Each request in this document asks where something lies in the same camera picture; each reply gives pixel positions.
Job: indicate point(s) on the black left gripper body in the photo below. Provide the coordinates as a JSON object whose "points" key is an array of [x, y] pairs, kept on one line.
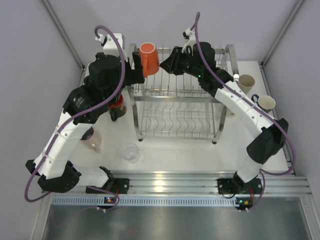
{"points": [[130, 77]]}

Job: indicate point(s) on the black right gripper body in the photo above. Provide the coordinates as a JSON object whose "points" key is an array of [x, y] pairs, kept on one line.
{"points": [[184, 65]]}

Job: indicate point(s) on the black mug with orange print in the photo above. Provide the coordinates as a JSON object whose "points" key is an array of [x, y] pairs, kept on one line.
{"points": [[118, 109]]}

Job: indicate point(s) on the steel two-tier dish rack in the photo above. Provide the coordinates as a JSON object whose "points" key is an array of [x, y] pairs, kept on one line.
{"points": [[166, 105]]}

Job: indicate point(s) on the beige paper cup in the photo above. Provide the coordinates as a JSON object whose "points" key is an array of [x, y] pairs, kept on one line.
{"points": [[246, 83]]}

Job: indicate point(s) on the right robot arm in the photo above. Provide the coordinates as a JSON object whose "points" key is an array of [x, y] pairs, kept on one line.
{"points": [[267, 132]]}

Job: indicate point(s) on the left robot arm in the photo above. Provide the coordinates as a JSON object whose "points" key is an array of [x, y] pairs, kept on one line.
{"points": [[81, 110]]}

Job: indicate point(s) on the cream mug green inside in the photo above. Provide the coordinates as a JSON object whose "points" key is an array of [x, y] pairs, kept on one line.
{"points": [[229, 113]]}

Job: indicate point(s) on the pink translucent tumbler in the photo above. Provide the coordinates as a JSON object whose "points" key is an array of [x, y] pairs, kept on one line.
{"points": [[92, 139]]}

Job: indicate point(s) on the clear glass cup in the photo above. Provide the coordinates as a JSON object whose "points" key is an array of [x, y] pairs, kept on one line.
{"points": [[130, 152]]}

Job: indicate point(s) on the dark teal mug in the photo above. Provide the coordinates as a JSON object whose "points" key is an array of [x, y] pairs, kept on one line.
{"points": [[265, 102]]}

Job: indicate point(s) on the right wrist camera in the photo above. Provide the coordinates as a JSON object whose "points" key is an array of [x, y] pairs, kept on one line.
{"points": [[189, 36]]}

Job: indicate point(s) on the aluminium frame post left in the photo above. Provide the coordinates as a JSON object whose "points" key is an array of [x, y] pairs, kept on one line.
{"points": [[62, 32]]}

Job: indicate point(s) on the aluminium frame post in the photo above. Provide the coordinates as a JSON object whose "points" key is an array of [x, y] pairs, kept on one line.
{"points": [[289, 20], [62, 32]]}

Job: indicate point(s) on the aluminium frame post right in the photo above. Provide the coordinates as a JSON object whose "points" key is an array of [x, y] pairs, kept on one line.
{"points": [[289, 20]]}

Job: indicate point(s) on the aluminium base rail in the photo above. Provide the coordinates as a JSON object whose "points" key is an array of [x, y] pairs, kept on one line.
{"points": [[205, 183]]}

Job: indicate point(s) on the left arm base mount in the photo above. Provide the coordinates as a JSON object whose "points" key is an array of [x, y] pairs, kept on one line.
{"points": [[116, 186]]}

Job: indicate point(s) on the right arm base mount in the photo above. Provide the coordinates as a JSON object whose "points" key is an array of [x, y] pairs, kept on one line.
{"points": [[229, 187]]}

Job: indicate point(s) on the perforated cable duct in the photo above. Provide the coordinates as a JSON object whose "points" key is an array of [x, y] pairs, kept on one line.
{"points": [[146, 201]]}

